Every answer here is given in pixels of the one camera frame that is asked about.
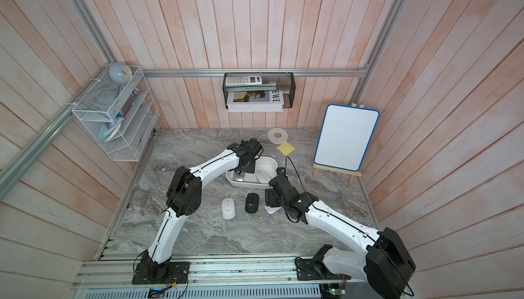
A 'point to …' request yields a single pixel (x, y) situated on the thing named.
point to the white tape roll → (278, 136)
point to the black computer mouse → (252, 203)
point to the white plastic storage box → (265, 168)
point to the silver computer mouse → (237, 177)
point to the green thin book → (251, 89)
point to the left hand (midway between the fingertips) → (242, 168)
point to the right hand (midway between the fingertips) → (274, 191)
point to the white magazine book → (262, 101)
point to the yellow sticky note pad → (286, 148)
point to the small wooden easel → (352, 173)
